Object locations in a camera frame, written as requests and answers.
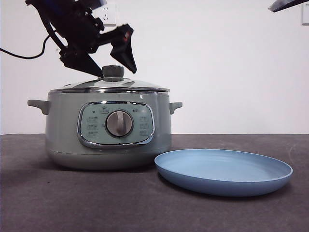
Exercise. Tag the pale green electric steamer pot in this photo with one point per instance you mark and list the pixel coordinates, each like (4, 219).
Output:
(62, 130)

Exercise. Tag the white wall socket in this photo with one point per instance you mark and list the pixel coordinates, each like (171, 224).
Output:
(109, 15)

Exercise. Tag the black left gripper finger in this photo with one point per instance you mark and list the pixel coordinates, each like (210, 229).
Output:
(124, 50)
(79, 62)

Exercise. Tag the blue round plate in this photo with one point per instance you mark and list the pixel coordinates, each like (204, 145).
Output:
(224, 171)

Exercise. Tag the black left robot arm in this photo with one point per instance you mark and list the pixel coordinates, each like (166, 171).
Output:
(72, 24)

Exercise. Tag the white wall switch plate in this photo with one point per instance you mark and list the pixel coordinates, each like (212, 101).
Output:
(306, 14)

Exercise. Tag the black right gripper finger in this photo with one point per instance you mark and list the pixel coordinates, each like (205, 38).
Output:
(292, 5)

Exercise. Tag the glass lid with green knob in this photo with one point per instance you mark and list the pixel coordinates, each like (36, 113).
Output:
(113, 83)

